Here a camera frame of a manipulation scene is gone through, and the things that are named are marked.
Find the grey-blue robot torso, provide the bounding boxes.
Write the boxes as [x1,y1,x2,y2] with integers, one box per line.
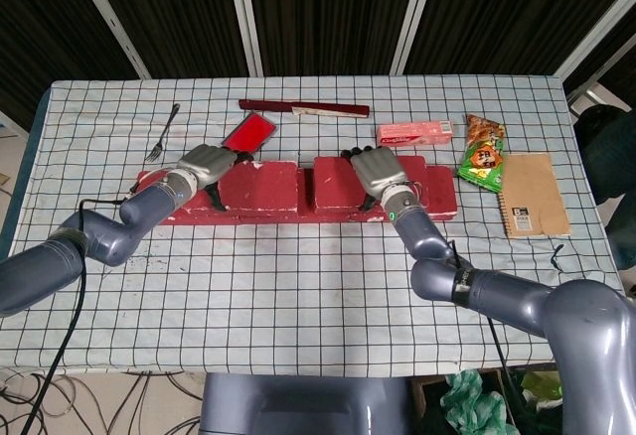
[198,371,414,435]

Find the green plastic bag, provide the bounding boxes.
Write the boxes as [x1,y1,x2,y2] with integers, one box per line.
[442,368,519,435]

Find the floor cable tangle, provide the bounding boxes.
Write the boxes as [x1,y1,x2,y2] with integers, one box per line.
[0,366,206,435]

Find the dark red folding fan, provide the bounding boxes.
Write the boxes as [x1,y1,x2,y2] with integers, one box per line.
[238,98,372,121]

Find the white black checkered tablecloth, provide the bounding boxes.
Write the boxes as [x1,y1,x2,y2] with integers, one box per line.
[0,74,625,376]

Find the cardboard box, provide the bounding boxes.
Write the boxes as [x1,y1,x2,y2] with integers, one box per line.
[408,366,529,435]

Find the red rectangular tray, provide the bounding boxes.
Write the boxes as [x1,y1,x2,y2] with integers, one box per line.
[219,111,278,155]

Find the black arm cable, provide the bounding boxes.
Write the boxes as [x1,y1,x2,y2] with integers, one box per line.
[448,239,529,409]
[19,198,133,435]

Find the Colgate toothpaste box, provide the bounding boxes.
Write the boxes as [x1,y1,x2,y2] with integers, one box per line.
[375,120,455,149]

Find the white frame post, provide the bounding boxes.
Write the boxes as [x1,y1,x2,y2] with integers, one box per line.
[390,0,440,76]
[227,0,264,77]
[554,0,636,79]
[75,0,152,79]

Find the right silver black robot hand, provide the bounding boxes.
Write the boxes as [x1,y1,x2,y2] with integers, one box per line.
[339,144,411,212]

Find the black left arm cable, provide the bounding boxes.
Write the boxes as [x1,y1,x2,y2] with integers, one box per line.
[19,198,133,435]

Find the brown spiral notebook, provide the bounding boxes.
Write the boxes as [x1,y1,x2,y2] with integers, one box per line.
[496,152,573,240]

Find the green snack bag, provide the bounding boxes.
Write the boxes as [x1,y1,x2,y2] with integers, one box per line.
[456,113,509,194]

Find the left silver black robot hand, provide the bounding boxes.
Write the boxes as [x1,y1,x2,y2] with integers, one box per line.
[176,143,255,212]

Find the black pleated curtain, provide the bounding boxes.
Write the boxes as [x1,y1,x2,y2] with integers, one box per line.
[0,0,636,131]

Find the dark bundled object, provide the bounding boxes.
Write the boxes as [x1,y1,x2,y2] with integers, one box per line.
[573,103,636,273]

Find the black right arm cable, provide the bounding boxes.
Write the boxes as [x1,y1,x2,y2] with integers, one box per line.
[448,239,529,409]

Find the metal fork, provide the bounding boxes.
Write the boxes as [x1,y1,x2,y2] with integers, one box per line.
[143,102,182,165]

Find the short black cord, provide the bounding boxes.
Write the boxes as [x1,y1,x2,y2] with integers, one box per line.
[548,242,568,274]

